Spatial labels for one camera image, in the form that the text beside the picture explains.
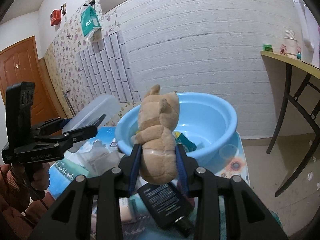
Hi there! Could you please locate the clear toothpick box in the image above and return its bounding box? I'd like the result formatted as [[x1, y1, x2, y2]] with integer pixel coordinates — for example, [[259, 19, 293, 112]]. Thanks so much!
[[80, 146, 120, 176]]

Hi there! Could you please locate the translucent plastic container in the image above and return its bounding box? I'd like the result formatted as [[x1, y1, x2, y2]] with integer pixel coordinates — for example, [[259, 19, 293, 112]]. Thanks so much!
[[62, 94, 120, 133]]

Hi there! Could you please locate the face tissue pack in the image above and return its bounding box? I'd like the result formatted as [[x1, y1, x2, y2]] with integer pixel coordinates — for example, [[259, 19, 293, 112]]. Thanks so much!
[[119, 198, 137, 224]]

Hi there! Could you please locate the brown plush toy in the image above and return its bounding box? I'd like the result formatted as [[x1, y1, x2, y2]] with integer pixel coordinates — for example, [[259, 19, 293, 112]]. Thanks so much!
[[133, 85, 180, 185]]

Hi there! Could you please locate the green snack packet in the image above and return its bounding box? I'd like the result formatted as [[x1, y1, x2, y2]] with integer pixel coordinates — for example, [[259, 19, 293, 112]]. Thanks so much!
[[173, 131, 197, 153]]

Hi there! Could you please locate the bag of cotton swabs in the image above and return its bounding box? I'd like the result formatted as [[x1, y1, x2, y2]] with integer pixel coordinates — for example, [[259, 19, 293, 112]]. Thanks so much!
[[90, 140, 109, 156]]

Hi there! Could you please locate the person's left hand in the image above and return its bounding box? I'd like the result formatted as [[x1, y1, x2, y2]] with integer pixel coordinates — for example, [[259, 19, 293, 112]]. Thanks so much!
[[10, 163, 50, 191]]

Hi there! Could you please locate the wooden door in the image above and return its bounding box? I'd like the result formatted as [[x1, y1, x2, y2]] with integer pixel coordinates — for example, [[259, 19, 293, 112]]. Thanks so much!
[[1, 36, 67, 139]]

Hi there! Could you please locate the green hanging bag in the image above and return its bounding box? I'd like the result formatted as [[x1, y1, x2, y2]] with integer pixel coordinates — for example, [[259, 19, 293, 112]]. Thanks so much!
[[81, 5, 101, 40]]

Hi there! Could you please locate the blue plastic basin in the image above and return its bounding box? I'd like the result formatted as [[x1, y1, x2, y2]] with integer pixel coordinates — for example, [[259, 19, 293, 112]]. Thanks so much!
[[114, 92, 238, 168]]

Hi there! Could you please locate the side table with black legs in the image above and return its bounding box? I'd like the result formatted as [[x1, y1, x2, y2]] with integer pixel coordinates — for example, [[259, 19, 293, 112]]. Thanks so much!
[[260, 50, 320, 197]]

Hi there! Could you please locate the green small box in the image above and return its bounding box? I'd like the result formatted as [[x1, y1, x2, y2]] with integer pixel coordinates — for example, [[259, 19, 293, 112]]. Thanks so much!
[[263, 44, 273, 52]]

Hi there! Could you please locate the white kettle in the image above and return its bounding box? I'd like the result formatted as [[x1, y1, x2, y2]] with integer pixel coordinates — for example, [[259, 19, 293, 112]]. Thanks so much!
[[293, 0, 319, 69]]

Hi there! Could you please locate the white paper cup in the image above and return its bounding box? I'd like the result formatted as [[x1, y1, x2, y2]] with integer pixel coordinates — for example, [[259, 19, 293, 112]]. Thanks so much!
[[284, 29, 298, 59]]

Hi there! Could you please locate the clear box with brown strap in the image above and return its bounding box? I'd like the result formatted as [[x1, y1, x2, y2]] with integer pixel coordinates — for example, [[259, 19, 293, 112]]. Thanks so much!
[[110, 140, 118, 147]]

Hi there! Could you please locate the red wall box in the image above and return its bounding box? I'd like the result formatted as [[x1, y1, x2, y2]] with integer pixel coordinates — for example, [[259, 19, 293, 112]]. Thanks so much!
[[50, 9, 61, 26]]

